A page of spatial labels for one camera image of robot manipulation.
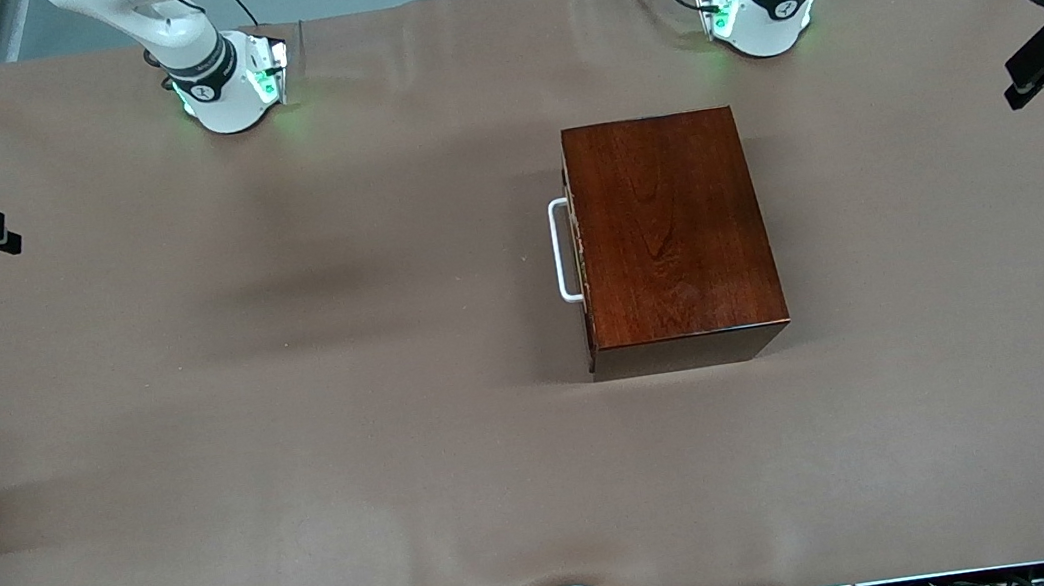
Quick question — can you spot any light wood drawer white handle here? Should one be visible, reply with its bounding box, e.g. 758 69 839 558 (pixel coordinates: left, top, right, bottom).
542 161 600 378

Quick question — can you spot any dark brown wooden cabinet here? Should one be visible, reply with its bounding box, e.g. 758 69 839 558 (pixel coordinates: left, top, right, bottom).
558 101 796 384

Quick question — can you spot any brown table cover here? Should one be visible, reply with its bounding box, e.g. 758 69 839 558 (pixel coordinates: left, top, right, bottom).
0 0 1044 586

